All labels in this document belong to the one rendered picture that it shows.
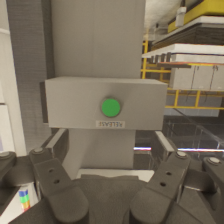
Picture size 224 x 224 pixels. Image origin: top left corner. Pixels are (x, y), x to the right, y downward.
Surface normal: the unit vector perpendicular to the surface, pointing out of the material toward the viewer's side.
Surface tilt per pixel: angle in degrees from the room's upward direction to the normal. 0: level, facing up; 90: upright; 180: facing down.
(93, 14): 90
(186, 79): 90
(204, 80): 90
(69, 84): 90
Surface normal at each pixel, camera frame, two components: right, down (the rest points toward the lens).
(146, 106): 0.00, 0.29
